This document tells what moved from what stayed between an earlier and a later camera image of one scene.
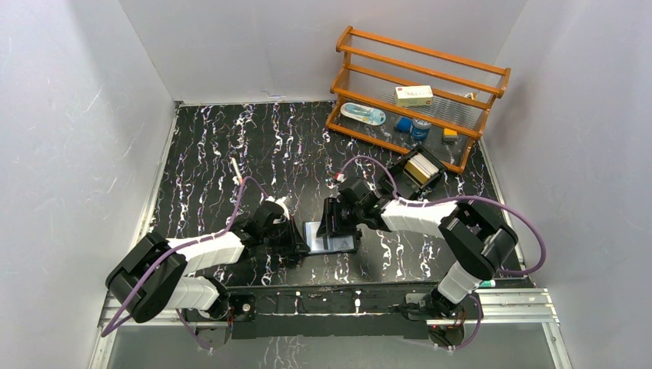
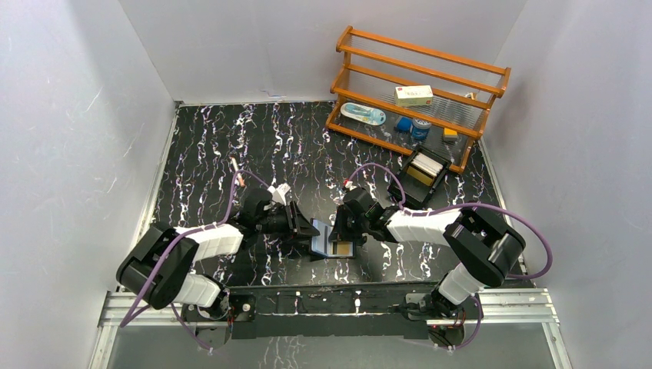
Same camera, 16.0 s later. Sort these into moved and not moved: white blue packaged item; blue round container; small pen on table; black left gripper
Moved: black left gripper
Not moved: small pen on table; blue round container; white blue packaged item
